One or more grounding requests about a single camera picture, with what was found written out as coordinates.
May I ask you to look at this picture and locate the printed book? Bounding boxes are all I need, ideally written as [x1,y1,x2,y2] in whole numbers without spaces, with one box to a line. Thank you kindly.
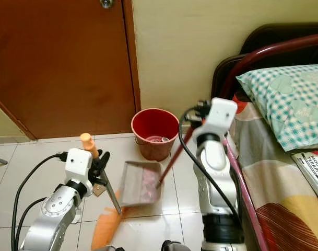
[291,149,318,210]

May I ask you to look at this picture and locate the beige patterned bed sheet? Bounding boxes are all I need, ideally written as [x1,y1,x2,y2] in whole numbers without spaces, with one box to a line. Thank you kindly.
[232,102,318,251]

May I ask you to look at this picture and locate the maroon bed side rail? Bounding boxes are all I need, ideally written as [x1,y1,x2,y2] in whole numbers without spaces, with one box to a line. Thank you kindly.
[224,137,270,251]

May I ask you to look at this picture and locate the curved maroon headboard rail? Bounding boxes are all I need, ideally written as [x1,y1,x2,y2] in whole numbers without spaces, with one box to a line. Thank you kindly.
[220,32,318,100]

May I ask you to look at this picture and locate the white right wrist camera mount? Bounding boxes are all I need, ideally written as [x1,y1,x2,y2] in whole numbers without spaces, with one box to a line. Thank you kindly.
[208,97,239,135]

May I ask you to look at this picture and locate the brown wooden door frame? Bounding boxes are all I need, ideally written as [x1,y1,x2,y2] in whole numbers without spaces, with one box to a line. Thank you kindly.
[122,0,141,113]

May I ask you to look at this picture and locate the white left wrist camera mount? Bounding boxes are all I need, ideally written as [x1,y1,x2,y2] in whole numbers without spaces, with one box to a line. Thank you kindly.
[66,148,94,184]

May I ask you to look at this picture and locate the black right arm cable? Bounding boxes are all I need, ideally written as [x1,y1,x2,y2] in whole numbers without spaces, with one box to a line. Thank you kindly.
[178,106,242,220]

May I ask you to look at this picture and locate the dark robot foot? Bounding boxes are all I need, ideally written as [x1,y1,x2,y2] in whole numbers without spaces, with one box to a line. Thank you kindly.
[161,240,183,251]

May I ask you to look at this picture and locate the red plastic bucket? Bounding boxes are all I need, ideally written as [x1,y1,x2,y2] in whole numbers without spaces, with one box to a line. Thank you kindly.
[131,108,180,162]

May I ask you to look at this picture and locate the brown wooden door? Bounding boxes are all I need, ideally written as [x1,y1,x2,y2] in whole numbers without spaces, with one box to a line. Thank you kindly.
[0,0,136,141]

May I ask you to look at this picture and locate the pink litter scraps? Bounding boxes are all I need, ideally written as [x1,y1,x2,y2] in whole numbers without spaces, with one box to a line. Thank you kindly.
[140,170,160,202]

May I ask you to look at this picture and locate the dark red broom stick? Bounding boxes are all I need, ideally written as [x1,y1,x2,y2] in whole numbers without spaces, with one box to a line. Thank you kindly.
[156,123,196,189]

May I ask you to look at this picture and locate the grey dustpan with orange-tipped handle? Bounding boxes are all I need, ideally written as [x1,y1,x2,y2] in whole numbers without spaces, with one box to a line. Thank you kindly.
[79,133,163,215]

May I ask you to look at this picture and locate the dark bed headboard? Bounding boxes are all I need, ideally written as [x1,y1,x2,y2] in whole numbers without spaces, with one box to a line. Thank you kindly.
[211,23,318,100]

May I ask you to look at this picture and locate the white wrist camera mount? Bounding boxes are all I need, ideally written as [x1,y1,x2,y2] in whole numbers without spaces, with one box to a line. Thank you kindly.
[208,97,239,135]
[66,148,94,184]

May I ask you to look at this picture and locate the orange plastic piece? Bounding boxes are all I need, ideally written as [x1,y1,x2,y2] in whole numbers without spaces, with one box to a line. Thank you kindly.
[91,207,126,250]

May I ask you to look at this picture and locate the green checked pillow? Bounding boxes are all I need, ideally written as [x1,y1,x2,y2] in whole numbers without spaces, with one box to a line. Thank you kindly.
[236,64,318,152]

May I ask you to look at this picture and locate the crumpled rubbish in bucket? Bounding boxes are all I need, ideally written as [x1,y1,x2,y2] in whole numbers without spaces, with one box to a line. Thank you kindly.
[148,135,172,144]

